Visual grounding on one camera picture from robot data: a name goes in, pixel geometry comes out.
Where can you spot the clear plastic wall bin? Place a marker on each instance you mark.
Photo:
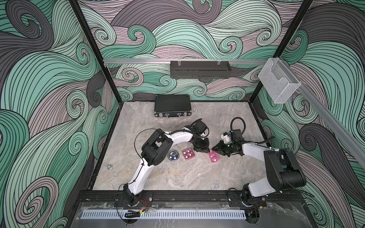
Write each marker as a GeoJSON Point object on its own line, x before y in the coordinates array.
{"type": "Point", "coordinates": [279, 80]}

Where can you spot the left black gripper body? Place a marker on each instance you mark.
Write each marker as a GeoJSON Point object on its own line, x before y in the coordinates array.
{"type": "Point", "coordinates": [200, 146]}

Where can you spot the small metal knob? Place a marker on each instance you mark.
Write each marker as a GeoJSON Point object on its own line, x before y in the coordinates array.
{"type": "Point", "coordinates": [109, 167]}

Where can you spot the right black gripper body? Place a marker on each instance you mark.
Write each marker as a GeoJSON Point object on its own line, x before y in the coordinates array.
{"type": "Point", "coordinates": [228, 147]}

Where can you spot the dark pink square pillbox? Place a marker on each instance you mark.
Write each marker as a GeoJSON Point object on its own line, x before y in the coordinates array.
{"type": "Point", "coordinates": [188, 153]}

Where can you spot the black perforated wall tray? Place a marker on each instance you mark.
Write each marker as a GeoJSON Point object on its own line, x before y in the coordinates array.
{"type": "Point", "coordinates": [200, 70]}

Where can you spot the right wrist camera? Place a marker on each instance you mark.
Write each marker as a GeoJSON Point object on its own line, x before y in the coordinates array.
{"type": "Point", "coordinates": [226, 137]}

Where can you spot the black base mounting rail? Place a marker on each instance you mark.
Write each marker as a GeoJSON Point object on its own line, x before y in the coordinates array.
{"type": "Point", "coordinates": [234, 198]}

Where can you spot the round dark blue pillbox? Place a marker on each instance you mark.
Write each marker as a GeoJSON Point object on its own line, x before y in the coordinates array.
{"type": "Point", "coordinates": [173, 155]}

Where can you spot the black hard carrying case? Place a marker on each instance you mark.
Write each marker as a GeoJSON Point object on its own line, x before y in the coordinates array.
{"type": "Point", "coordinates": [172, 106]}

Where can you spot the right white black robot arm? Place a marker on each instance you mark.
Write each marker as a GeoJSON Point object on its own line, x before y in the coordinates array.
{"type": "Point", "coordinates": [282, 168]}

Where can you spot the aluminium wall rail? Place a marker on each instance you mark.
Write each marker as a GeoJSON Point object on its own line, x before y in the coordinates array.
{"type": "Point", "coordinates": [168, 61]}

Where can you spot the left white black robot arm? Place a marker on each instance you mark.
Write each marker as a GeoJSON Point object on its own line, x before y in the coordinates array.
{"type": "Point", "coordinates": [155, 150]}

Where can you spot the light pink square pillbox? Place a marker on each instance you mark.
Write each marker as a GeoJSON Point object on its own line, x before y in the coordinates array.
{"type": "Point", "coordinates": [214, 156]}

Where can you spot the white slotted cable duct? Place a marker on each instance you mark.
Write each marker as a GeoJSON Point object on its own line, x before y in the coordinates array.
{"type": "Point", "coordinates": [166, 214]}

